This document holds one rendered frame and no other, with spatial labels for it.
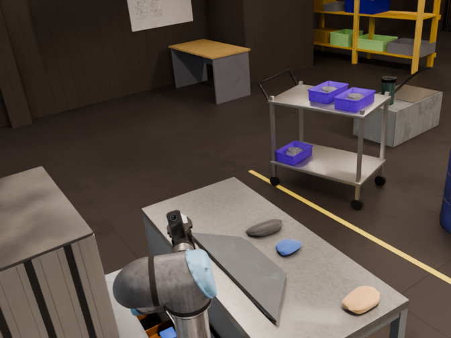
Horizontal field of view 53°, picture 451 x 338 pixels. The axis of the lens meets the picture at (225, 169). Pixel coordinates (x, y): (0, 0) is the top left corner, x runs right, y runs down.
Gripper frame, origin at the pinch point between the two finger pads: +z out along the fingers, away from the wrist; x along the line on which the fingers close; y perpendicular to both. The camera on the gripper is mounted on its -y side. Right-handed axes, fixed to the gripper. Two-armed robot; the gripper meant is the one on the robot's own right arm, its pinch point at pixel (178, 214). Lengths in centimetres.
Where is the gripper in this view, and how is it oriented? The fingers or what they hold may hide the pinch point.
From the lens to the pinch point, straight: 167.5
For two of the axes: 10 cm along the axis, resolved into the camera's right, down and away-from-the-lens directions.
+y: 2.1, 8.7, 4.5
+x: 9.7, -2.6, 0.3
